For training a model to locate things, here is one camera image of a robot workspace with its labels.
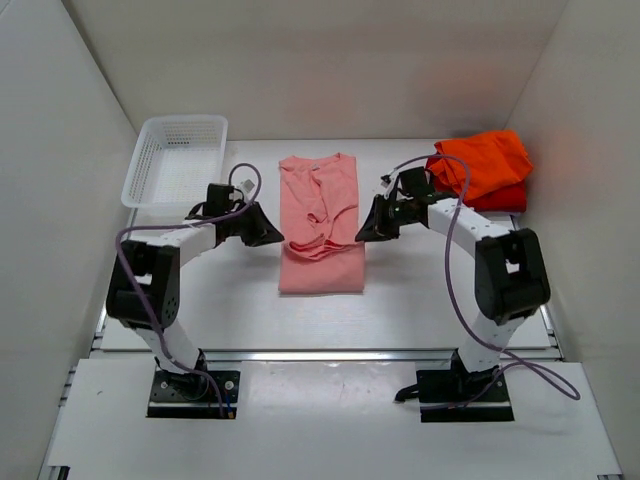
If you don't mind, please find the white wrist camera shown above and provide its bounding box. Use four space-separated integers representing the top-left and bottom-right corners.
235 179 256 199
380 169 399 196

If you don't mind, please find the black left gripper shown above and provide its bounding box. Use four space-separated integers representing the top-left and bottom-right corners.
226 201 285 247

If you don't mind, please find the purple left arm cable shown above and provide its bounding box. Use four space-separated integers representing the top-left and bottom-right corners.
114 163 265 419

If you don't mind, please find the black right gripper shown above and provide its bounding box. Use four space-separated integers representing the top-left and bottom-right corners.
355 195 413 244

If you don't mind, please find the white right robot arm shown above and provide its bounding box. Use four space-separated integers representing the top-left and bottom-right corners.
355 167 550 401

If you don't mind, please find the pink t shirt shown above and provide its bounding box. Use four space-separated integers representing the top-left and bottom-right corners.
279 153 365 295

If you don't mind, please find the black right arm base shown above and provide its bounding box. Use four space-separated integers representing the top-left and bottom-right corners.
394 360 515 423

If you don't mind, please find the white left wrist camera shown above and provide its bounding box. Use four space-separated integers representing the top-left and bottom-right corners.
235 179 256 199

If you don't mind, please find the orange t shirt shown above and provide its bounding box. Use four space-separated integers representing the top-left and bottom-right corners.
426 130 533 200

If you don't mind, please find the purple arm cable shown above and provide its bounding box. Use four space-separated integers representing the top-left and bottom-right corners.
384 154 582 401
114 163 265 419

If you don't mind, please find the red t shirt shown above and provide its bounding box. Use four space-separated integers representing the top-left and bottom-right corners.
429 172 529 214

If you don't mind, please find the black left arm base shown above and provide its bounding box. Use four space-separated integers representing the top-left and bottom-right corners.
147 368 241 420

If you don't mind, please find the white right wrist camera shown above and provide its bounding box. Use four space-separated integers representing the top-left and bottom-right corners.
380 169 399 196

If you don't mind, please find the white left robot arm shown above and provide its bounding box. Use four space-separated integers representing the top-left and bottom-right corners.
106 180 284 398

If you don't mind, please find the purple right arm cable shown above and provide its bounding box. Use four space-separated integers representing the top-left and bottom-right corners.
384 154 582 401

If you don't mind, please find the white plastic basket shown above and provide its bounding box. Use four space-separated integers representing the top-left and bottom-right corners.
121 114 228 211

